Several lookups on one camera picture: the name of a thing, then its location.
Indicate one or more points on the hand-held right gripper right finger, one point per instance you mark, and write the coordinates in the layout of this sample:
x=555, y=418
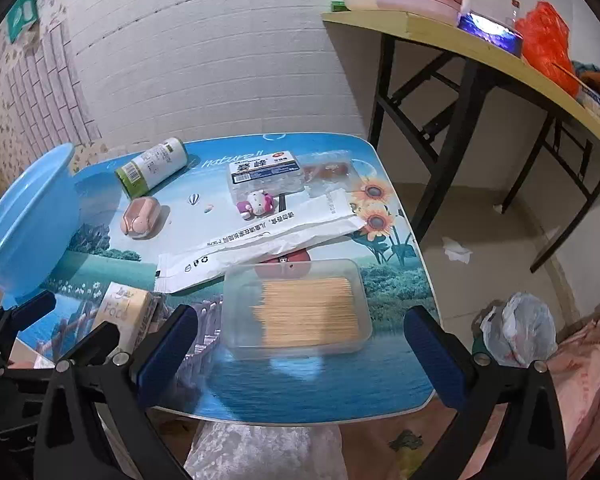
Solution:
x=435, y=360

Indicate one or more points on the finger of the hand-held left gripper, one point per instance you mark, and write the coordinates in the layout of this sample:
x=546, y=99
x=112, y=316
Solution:
x=97, y=340
x=27, y=311

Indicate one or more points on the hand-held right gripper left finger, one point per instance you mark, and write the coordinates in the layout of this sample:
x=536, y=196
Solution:
x=167, y=355

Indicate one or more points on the yellow cardboard box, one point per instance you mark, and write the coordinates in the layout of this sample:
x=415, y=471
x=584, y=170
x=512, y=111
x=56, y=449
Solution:
x=120, y=307

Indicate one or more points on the blue plastic basin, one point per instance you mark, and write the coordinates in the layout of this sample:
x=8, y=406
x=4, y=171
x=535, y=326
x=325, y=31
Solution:
x=25, y=220

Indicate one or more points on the clear box of toothpicks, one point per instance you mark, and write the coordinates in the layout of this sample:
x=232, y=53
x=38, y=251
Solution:
x=305, y=310

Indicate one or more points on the long white paper packet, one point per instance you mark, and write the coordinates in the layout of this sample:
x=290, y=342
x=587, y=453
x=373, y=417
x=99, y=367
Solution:
x=260, y=246

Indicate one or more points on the clear patterned snack packet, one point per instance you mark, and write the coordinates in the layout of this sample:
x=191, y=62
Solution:
x=330, y=172

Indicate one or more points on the green waste bin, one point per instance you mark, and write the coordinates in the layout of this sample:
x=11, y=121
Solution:
x=479, y=347

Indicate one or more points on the white plastic bin bag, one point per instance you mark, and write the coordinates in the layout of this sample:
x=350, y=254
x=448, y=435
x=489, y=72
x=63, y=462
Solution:
x=520, y=325

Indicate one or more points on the crumpled white tissue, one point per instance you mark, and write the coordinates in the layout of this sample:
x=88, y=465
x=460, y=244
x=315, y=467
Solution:
x=456, y=250

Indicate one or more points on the pink plastic case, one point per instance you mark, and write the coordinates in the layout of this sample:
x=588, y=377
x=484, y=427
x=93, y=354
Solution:
x=140, y=217

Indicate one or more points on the clear plastic bag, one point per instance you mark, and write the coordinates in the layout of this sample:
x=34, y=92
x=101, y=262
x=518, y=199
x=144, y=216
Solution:
x=260, y=452

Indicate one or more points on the red round item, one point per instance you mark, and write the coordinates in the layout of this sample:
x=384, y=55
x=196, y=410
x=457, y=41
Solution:
x=300, y=256

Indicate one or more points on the pink white cat toy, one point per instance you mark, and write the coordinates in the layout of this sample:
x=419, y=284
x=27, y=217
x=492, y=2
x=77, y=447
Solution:
x=257, y=202

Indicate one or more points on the green white bottle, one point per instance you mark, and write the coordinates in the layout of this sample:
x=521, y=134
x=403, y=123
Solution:
x=150, y=167

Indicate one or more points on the clear box with blue label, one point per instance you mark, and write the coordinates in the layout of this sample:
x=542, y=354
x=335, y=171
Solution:
x=265, y=170

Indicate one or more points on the green tissue pack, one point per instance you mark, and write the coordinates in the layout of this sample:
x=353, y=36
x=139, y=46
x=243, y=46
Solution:
x=22, y=12

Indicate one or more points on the white blue packet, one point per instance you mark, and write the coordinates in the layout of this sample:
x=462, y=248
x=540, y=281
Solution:
x=599, y=102

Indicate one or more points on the wooden folding table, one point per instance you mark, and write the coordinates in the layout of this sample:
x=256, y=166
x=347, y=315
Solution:
x=430, y=30

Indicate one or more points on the orange plastic bag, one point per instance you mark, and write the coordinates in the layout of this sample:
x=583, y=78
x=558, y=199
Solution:
x=545, y=45

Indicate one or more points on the glowing blue phone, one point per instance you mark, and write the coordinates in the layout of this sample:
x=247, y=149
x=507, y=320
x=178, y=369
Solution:
x=490, y=30

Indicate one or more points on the clear bottle with red cap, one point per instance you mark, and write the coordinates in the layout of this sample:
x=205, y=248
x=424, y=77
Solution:
x=515, y=15

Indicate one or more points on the small green box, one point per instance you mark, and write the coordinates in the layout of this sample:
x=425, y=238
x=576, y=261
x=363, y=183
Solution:
x=338, y=7

